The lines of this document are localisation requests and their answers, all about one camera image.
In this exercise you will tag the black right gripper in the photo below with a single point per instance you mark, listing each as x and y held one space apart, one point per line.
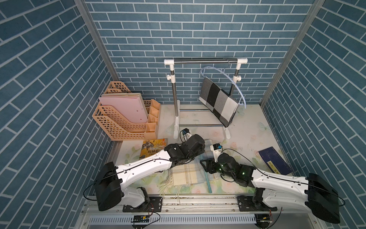
209 162

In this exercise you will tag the pastel plaid scarf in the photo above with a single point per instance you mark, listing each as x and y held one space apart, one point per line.
189 178

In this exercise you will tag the green clothes hanger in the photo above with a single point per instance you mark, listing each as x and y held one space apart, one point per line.
205 157

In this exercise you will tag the black white checkered scarf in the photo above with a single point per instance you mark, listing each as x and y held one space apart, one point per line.
221 104

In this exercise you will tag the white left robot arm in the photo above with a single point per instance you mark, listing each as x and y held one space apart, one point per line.
112 183

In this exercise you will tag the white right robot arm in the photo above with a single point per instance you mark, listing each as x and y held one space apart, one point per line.
311 193

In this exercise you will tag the yellow comic book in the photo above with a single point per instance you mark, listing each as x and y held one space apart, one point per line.
151 147

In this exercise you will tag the dark blue notebook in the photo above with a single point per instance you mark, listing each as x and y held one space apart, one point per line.
274 161

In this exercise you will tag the white steel clothes rack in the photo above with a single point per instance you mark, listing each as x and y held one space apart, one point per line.
235 91

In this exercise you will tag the pink pressure file folder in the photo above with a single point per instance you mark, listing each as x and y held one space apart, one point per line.
128 107

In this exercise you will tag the orange plastic file organizer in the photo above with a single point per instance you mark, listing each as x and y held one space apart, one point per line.
117 127

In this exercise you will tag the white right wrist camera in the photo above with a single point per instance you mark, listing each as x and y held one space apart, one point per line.
216 150

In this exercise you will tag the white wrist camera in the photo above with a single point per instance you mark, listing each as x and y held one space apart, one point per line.
216 150
185 135

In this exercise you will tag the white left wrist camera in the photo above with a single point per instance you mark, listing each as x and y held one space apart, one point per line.
185 135

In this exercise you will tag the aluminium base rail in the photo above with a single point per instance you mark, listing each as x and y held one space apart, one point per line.
184 210

